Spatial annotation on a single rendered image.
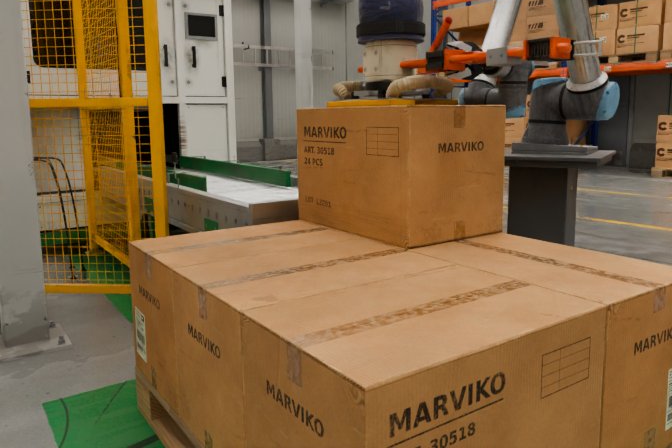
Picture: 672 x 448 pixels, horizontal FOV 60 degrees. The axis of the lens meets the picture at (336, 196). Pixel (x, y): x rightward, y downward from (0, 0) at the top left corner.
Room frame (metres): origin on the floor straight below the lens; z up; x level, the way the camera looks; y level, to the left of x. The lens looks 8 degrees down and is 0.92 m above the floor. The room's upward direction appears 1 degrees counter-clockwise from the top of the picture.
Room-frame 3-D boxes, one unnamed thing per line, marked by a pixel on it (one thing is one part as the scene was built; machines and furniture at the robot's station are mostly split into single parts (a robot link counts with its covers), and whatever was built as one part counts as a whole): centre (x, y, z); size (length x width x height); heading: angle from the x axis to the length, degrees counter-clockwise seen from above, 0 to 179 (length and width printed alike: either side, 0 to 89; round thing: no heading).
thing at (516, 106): (1.96, -0.58, 0.96); 0.12 x 0.09 x 0.12; 43
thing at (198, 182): (3.36, 1.10, 0.60); 1.60 x 0.10 x 0.09; 34
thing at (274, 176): (3.67, 0.66, 0.60); 1.60 x 0.10 x 0.09; 34
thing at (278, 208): (2.26, 0.02, 0.58); 0.70 x 0.03 x 0.06; 124
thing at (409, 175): (1.96, -0.20, 0.74); 0.60 x 0.40 x 0.40; 34
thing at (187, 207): (3.04, 0.95, 0.50); 2.31 x 0.05 x 0.19; 34
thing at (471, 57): (1.88, -0.40, 1.07); 0.93 x 0.30 x 0.04; 35
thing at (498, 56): (1.59, -0.45, 1.07); 0.07 x 0.07 x 0.04; 35
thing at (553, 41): (1.48, -0.53, 1.07); 0.08 x 0.07 x 0.05; 35
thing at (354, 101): (1.92, -0.11, 0.97); 0.34 x 0.10 x 0.05; 35
